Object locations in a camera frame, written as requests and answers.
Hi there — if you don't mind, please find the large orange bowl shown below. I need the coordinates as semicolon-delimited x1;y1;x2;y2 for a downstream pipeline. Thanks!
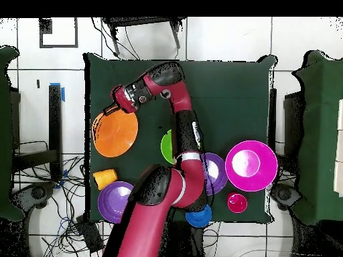
91;107;139;158

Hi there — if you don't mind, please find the black stand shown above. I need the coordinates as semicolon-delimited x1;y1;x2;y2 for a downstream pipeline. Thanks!
13;82;66;183
268;87;305;157

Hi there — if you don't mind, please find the green bowl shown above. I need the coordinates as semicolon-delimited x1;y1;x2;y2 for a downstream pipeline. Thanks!
160;128;176;165

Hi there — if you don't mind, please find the orange cup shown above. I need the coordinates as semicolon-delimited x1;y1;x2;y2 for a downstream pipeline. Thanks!
92;168;119;191

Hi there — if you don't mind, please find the purple bowl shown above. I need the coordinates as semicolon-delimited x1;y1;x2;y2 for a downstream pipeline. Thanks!
97;181;135;224
200;152;228;196

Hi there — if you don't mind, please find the dark green tablecloth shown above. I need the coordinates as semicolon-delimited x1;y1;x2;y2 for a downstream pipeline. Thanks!
83;52;277;226

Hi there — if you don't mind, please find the neighbouring green cloth table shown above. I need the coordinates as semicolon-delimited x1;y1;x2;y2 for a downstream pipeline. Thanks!
291;50;343;226
0;45;25;222

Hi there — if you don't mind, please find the grey base with black knob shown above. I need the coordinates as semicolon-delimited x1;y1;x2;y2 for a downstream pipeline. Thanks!
10;181;57;215
270;183;303;212

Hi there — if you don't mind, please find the black power brick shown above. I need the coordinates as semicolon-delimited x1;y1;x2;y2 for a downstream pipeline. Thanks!
75;215;105;254

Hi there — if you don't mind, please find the small blue bowl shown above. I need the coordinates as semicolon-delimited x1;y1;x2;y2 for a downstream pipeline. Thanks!
185;204;213;229

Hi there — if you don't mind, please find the large pink bowl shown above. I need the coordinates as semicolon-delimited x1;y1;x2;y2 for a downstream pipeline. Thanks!
224;139;279;193

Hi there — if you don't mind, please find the red cup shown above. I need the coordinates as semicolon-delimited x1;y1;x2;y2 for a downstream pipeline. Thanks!
226;191;249;214

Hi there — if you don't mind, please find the black camera tripod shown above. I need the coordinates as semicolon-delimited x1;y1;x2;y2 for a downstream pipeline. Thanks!
101;17;187;57

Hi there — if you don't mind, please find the black square frame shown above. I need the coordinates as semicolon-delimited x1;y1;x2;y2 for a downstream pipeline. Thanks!
39;17;79;49

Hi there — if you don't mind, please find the tangle of cables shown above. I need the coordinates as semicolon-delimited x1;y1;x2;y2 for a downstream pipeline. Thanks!
15;140;116;257

